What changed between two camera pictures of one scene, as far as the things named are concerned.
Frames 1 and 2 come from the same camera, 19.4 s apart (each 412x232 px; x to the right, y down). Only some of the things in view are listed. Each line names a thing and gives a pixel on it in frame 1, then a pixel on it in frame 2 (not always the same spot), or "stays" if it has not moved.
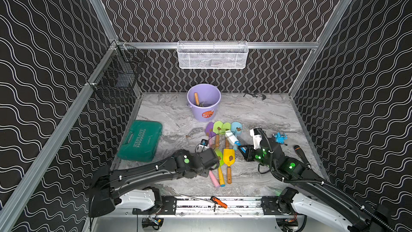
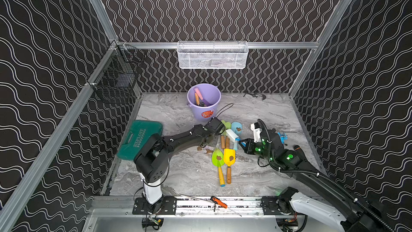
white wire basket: [212, 54] stays
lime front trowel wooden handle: [197, 98] stays
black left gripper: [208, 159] -> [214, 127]
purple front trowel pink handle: [214, 179] -> [203, 100]
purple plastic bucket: [211, 95] stays
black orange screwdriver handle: [301, 154] stays
